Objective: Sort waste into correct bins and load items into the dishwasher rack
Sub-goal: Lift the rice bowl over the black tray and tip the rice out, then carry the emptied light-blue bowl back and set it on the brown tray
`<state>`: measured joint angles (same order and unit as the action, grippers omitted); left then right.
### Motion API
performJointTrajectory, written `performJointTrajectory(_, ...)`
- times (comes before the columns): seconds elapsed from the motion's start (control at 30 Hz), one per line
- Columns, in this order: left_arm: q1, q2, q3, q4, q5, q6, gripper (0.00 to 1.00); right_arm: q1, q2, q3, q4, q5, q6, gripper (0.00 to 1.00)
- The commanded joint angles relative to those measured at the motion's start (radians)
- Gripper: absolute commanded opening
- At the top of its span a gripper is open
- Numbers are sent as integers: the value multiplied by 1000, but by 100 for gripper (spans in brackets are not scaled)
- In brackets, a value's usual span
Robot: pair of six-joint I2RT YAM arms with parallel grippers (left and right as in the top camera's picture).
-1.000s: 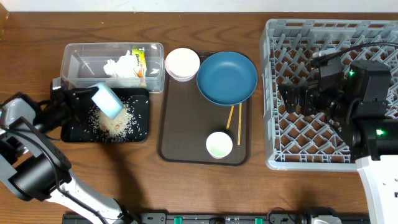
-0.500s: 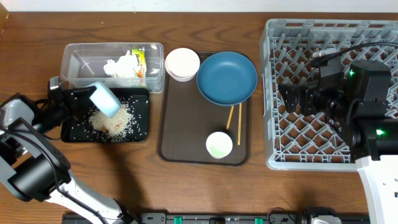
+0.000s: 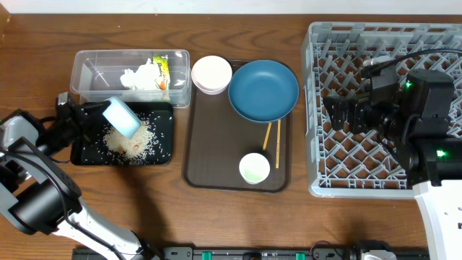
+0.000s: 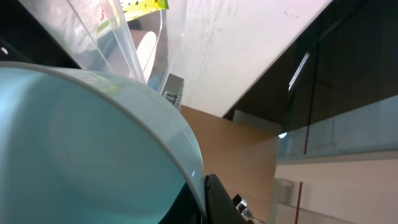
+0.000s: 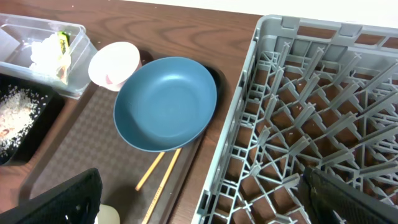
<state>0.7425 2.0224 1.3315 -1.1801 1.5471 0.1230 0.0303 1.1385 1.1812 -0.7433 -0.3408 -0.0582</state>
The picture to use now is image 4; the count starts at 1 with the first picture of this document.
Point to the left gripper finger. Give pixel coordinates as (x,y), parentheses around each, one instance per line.
(220,208)

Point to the light blue bowl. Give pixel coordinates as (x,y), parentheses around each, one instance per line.
(81,146)

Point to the yellow snack wrapper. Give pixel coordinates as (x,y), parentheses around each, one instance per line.
(133,9)

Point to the clear plastic bin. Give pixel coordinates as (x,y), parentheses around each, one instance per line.
(98,37)

